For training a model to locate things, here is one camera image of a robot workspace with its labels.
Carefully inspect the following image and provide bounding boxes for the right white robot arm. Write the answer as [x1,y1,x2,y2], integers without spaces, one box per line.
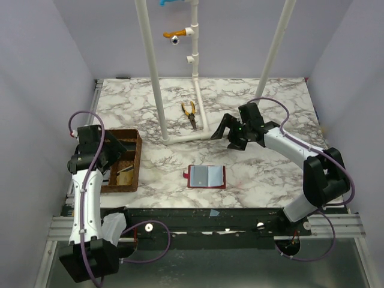
[211,103,351,225]

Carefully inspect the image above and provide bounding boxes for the red leather card holder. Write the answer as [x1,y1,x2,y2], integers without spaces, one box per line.
[182,165,226,189]

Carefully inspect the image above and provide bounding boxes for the brown wicker basket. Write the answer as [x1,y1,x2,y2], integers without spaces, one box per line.
[101,129,142,193]

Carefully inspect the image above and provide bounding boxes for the white PVC pipe frame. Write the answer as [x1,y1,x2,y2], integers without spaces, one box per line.
[134,1,296,145]

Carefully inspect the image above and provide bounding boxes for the aluminium frame rail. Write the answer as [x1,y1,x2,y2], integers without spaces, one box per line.
[47,214,366,242]

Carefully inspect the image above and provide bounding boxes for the yellow handled pliers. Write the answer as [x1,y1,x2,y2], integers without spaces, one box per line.
[181,101,197,130]

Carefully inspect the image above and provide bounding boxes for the cards in basket compartment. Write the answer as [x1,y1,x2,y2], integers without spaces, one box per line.
[116,165,134,185]

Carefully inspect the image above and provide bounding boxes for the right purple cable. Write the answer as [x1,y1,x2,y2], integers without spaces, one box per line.
[247,97,358,261]

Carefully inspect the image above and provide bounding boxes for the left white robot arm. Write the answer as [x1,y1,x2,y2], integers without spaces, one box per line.
[59,125,125,283]

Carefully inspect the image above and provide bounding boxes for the blue hook on pipe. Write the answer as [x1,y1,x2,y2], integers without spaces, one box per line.
[159,0,184,7]

